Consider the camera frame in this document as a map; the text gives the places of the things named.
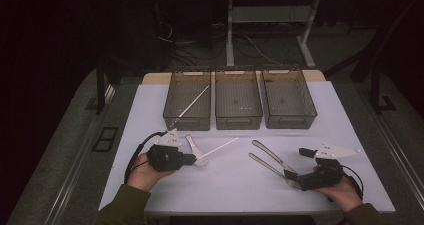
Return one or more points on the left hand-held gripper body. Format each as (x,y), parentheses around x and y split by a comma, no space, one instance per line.
(165,160)

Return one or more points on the white chopstick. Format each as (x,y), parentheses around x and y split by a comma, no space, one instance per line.
(220,147)
(193,102)

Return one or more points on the wooden table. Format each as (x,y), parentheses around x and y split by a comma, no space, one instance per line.
(153,78)

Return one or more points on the metal floor rail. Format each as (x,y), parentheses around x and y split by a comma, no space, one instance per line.
(400,151)
(71,171)

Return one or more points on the white metal desk frame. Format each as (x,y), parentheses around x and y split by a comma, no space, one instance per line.
(230,35)

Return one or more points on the smoky clear plastic bin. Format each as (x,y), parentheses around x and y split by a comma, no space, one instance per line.
(238,101)
(181,95)
(286,100)

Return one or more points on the white table cover board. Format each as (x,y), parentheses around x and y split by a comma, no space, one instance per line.
(233,181)

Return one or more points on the person's left hand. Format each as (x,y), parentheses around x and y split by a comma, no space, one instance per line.
(141,176)

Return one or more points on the person's right hand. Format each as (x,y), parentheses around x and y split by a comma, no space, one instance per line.
(346,193)

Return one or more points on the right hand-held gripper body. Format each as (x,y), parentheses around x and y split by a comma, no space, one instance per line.
(325,175)

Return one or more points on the black metal stand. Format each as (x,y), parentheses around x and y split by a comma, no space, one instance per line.
(100,85)
(375,85)

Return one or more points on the white ceramic spoon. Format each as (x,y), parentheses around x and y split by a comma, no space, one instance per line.
(190,143)

